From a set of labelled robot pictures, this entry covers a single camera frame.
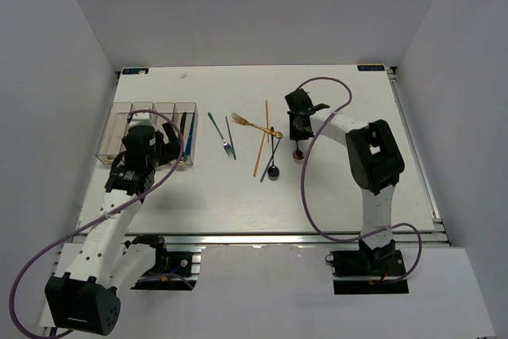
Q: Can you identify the blue knife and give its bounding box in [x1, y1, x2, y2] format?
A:
[184, 113, 195, 160]

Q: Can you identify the black knife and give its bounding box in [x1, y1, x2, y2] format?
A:
[179, 112, 187, 142]

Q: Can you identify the rainbow spoon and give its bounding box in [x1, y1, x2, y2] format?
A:
[293, 141, 305, 160]

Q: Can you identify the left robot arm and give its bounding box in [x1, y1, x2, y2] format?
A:
[44, 113, 183, 336]

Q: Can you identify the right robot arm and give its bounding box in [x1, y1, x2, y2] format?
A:
[285, 89, 405, 275]

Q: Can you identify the clear four-compartment container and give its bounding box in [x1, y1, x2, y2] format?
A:
[96, 102, 198, 167]

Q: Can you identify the orange chopstick short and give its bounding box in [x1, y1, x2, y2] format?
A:
[265, 100, 271, 143]

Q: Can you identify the orange chopstick long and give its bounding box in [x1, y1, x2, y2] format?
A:
[253, 132, 269, 177]

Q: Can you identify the gold ornate fork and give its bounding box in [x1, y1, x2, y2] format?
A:
[231, 113, 283, 139]

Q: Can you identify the right blue table label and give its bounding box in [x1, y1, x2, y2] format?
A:
[356, 64, 386, 71]

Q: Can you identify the blue table label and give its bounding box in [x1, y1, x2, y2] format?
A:
[121, 67, 149, 75]
[356, 64, 386, 71]

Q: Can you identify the black spoon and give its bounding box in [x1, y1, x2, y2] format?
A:
[267, 136, 279, 180]

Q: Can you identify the blue chopstick near fork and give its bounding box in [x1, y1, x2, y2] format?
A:
[225, 116, 237, 160]

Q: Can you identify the left blue table label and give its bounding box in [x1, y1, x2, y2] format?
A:
[121, 67, 149, 75]

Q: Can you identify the rainbow fork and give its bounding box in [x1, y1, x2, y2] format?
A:
[207, 112, 233, 157]

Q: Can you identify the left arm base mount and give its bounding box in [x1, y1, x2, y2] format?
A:
[123, 235, 201, 291]

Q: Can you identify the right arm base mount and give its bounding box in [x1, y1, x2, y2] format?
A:
[325, 250, 410, 295]

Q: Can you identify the aluminium table frame rail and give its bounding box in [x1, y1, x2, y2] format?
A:
[387, 67, 452, 247]

